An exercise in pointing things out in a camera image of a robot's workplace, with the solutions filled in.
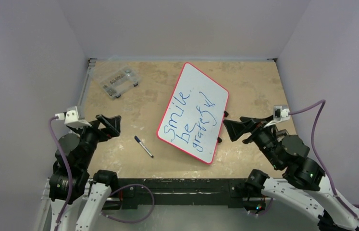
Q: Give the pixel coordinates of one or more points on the clear plastic bag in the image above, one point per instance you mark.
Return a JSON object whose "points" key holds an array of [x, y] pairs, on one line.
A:
{"points": [[115, 77]]}

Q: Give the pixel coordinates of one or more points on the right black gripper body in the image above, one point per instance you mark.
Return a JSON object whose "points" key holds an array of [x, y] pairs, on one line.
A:
{"points": [[253, 132]]}

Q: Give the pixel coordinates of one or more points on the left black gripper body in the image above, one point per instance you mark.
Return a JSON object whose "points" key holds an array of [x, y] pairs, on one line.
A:
{"points": [[91, 135]]}

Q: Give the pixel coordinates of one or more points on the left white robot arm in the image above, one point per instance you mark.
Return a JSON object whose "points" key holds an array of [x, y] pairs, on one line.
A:
{"points": [[73, 156]]}

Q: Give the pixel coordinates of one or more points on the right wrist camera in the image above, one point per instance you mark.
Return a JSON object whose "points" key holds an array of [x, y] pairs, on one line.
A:
{"points": [[281, 113]]}

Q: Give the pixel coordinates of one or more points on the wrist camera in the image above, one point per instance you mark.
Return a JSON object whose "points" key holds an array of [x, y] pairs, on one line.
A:
{"points": [[73, 117], [281, 113]]}

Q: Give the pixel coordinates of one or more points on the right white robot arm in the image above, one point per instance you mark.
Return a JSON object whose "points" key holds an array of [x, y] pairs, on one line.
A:
{"points": [[312, 192]]}

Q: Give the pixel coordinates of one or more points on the red framed whiteboard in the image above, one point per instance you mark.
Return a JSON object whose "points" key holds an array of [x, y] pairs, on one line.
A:
{"points": [[193, 117]]}

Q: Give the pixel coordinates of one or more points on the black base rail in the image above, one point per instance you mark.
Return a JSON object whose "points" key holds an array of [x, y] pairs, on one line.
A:
{"points": [[232, 193]]}

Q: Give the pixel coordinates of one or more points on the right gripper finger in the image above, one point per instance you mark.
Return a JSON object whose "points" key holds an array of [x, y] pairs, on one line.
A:
{"points": [[256, 120], [236, 129]]}

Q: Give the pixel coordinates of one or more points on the aluminium frame rail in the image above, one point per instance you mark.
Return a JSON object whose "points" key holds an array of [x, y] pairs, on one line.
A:
{"points": [[42, 223]]}

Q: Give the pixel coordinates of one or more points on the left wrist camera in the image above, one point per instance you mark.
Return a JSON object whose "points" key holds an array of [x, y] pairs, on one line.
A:
{"points": [[73, 117]]}

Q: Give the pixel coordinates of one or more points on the white blue marker pen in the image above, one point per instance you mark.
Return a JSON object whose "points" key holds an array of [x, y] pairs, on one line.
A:
{"points": [[143, 146]]}

